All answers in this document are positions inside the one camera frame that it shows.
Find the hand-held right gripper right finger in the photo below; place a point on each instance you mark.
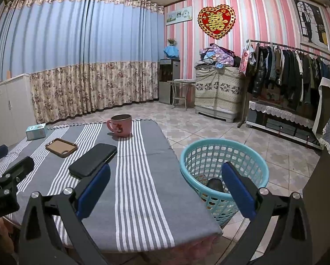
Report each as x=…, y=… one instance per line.
x=238, y=190

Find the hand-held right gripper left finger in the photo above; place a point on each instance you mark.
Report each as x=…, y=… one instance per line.
x=94, y=190

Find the black cylinder container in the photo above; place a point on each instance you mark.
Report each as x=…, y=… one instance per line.
x=216, y=185

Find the light blue plastic basket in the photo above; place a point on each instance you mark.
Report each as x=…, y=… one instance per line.
x=192, y=154

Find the person's left forearm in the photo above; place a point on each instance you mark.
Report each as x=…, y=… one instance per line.
x=3, y=234

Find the black tablet case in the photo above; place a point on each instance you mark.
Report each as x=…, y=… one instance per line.
x=93, y=157

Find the teal tissue box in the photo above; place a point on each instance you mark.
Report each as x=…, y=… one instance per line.
x=36, y=132

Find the brown phone case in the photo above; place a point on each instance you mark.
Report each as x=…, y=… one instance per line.
x=61, y=146

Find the white cabinet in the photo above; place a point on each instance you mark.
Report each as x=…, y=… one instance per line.
x=10, y=107

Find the grey white striped tablecloth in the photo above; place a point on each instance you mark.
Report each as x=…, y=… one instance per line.
x=159, y=185

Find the pink mug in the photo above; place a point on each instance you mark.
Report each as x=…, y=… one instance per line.
x=122, y=127

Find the low black cabinet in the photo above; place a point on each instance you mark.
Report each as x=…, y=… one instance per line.
x=280, y=128

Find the white lace cloth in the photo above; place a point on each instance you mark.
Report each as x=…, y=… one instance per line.
x=278, y=111

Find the brown wooden furniture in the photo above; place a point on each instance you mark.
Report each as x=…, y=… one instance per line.
x=325, y=212

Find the cloth-covered cabinet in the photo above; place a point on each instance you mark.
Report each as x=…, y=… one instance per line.
x=217, y=88

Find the small metal side table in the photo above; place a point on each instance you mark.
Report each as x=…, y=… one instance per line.
x=184, y=81

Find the cream cloth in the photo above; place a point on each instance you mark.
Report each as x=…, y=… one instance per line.
x=327, y=99

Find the row of hanging clothes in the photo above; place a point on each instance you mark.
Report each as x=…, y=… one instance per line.
x=286, y=71

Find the grey water dispenser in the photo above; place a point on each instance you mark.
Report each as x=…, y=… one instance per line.
x=167, y=82

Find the pink gift bag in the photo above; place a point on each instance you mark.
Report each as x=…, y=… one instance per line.
x=244, y=60

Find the pile of clothes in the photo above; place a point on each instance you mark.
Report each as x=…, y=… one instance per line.
x=220, y=55

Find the blue floral curtain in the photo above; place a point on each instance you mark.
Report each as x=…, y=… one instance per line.
x=71, y=33

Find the metal clothes rack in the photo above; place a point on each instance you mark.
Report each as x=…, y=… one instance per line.
x=267, y=43

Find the small potted plant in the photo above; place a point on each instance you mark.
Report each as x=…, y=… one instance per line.
x=172, y=42

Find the red gold heart decoration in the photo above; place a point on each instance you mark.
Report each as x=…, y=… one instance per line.
x=216, y=20

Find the wall poster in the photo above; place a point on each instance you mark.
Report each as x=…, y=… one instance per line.
x=311, y=22

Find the wall calendar picture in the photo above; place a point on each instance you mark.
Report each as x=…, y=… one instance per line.
x=178, y=15

